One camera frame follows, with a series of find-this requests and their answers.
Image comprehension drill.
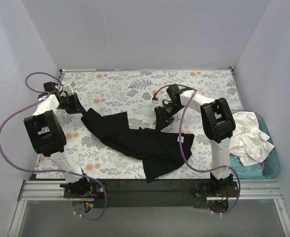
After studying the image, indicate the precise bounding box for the floral patterned table mat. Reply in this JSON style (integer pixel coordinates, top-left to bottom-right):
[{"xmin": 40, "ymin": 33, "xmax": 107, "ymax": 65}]
[{"xmin": 35, "ymin": 69, "xmax": 246, "ymax": 180}]

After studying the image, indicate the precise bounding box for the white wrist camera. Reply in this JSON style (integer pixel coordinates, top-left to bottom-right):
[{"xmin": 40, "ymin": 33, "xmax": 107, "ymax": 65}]
[
  {"xmin": 59, "ymin": 84, "xmax": 74, "ymax": 97},
  {"xmin": 152, "ymin": 93, "xmax": 170, "ymax": 106}
]

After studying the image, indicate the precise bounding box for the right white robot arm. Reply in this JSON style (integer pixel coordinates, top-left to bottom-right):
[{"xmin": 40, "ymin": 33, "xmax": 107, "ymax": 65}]
[{"xmin": 154, "ymin": 84, "xmax": 236, "ymax": 196}]

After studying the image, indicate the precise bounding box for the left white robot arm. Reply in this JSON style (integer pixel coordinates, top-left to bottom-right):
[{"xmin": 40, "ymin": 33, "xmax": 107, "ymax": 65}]
[{"xmin": 24, "ymin": 82, "xmax": 92, "ymax": 198}]

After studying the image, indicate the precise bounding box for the white t shirt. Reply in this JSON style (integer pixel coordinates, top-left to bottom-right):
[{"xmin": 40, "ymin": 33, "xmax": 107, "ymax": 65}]
[{"xmin": 229, "ymin": 112, "xmax": 274, "ymax": 167}]

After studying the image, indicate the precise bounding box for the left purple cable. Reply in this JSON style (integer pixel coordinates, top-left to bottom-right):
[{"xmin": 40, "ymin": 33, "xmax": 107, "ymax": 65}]
[{"xmin": 0, "ymin": 72, "xmax": 109, "ymax": 221}]

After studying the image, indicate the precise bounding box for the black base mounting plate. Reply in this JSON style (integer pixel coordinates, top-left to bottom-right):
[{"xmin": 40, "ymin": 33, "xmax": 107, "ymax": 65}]
[{"xmin": 60, "ymin": 179, "xmax": 239, "ymax": 212}]

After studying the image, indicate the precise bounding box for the aluminium frame rail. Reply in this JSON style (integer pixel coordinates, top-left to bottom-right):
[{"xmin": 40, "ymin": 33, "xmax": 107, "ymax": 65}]
[{"xmin": 9, "ymin": 179, "xmax": 290, "ymax": 237}]

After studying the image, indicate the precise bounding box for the teal plastic bin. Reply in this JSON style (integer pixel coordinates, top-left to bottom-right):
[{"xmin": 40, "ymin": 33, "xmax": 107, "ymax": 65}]
[{"xmin": 230, "ymin": 110, "xmax": 280, "ymax": 180}]

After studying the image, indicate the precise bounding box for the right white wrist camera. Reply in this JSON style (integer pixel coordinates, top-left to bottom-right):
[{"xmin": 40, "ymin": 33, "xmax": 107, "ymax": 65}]
[{"xmin": 152, "ymin": 93, "xmax": 170, "ymax": 106}]

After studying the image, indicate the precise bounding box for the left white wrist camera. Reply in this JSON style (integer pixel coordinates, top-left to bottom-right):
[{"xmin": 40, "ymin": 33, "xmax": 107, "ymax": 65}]
[{"xmin": 59, "ymin": 84, "xmax": 74, "ymax": 97}]

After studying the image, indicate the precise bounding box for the black t shirt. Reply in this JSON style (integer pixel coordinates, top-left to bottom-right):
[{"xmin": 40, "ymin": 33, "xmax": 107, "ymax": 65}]
[{"xmin": 81, "ymin": 108, "xmax": 184, "ymax": 183}]

